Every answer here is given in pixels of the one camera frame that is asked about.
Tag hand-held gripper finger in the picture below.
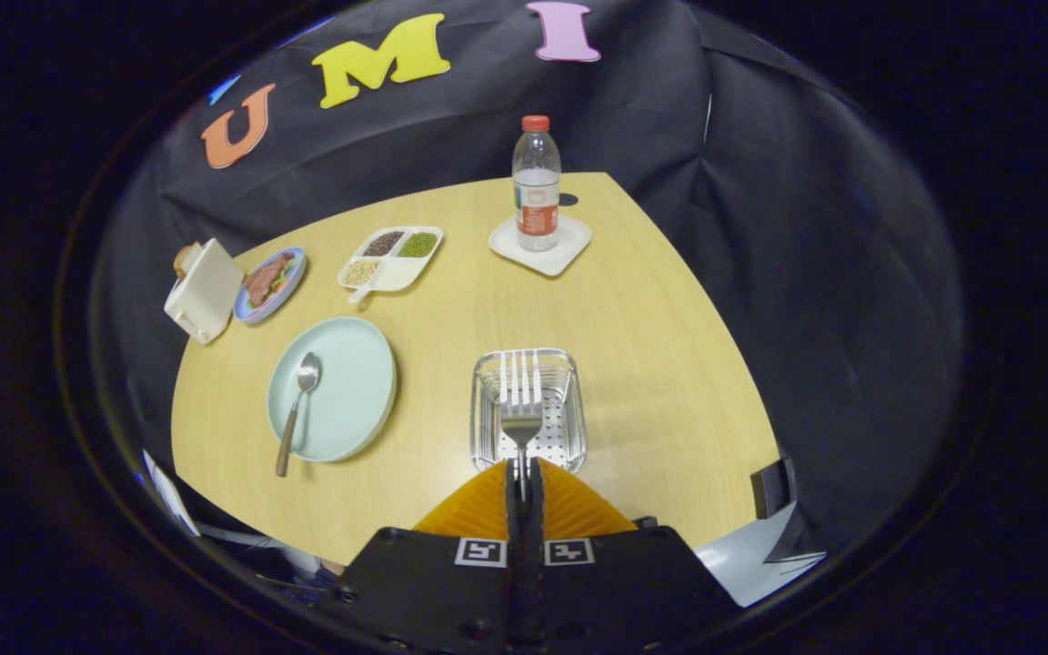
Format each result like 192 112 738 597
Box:
319 458 527 655
524 458 743 655

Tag fork with wooden handle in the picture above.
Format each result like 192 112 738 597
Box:
499 350 545 501

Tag spoon with wooden handle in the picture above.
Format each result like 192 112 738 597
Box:
274 351 323 479

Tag pale green plate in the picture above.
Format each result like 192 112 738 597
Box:
267 316 398 464

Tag black table clamp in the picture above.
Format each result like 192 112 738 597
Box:
751 455 798 520

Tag white divided dish with beans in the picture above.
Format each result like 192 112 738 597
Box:
337 226 445 304

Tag white square coaster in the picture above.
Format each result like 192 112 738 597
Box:
489 214 593 277

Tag clear bottle with red cap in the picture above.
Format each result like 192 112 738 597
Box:
512 115 562 253

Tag blue plate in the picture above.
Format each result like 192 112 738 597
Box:
233 247 307 325

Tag white paper sheet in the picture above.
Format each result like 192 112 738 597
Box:
142 450 202 538

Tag meat with vegetables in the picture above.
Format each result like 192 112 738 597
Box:
244 253 296 307

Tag black backdrop cloth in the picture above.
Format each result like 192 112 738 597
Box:
92 0 966 583

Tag cream toaster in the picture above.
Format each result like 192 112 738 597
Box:
164 238 245 346

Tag metal wire basket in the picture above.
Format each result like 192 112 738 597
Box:
470 348 589 474

